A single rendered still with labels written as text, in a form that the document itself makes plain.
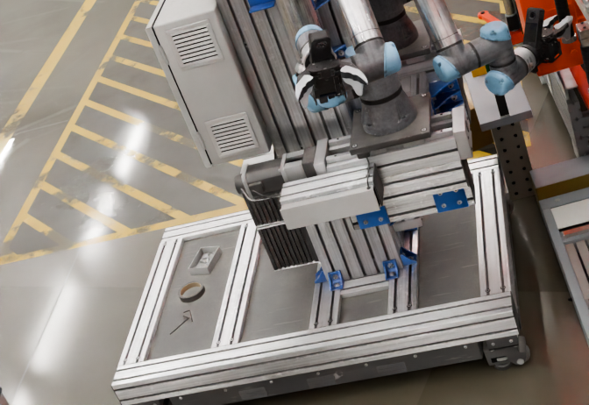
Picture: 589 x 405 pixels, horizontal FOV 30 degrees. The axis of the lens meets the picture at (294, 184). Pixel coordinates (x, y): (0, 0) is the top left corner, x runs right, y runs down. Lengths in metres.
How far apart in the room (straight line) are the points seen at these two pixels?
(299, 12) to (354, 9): 0.20
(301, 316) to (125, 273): 1.19
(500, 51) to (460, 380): 1.00
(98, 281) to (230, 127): 1.50
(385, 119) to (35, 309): 2.06
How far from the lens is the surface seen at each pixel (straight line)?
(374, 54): 2.62
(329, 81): 2.42
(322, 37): 2.39
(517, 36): 4.93
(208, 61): 3.08
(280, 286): 3.62
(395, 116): 2.94
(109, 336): 4.16
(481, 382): 3.33
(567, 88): 3.82
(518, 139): 3.90
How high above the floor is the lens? 2.24
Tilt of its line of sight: 29 degrees down
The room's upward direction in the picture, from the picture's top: 22 degrees counter-clockwise
